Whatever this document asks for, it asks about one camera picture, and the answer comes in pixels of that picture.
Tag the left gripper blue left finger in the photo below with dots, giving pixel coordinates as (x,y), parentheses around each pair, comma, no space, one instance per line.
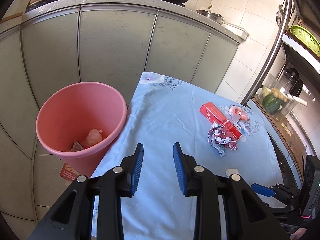
(135,168)

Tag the green plastic basket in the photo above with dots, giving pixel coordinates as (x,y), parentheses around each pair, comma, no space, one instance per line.
(307,38)

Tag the clear plastic measuring jug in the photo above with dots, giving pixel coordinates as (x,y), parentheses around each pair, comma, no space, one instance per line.
(286,107)

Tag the red medicine box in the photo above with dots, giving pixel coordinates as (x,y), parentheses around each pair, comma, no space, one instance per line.
(213,114)

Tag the metal shelf pole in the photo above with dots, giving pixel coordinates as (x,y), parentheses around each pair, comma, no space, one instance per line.
(272,54)

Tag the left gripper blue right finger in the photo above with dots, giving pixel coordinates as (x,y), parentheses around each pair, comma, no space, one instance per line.
(181,167)

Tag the silver scouring cloth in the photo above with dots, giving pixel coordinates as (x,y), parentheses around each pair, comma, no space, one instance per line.
(77,147)

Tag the kitchen counter cabinets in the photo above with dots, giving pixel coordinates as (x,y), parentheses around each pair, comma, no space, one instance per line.
(108,41)

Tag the red white wrapper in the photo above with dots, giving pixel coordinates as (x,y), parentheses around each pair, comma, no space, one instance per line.
(220,138)

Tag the flattened cardboard sheet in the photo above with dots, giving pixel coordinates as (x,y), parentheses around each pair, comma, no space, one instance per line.
(285,138)

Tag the steel pot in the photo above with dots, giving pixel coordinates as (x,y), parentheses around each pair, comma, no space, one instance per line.
(218,18)

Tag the ginger root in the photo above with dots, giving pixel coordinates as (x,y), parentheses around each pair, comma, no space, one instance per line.
(278,94)

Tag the pink plastic trash bucket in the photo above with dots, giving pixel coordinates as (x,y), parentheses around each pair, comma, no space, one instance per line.
(71,113)

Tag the green bell pepper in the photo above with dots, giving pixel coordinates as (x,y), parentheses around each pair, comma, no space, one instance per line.
(271,104)

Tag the light blue floral tablecloth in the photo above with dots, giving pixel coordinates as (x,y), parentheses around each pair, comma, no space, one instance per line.
(163,111)

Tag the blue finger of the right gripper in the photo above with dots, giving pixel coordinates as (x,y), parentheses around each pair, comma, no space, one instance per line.
(262,190)

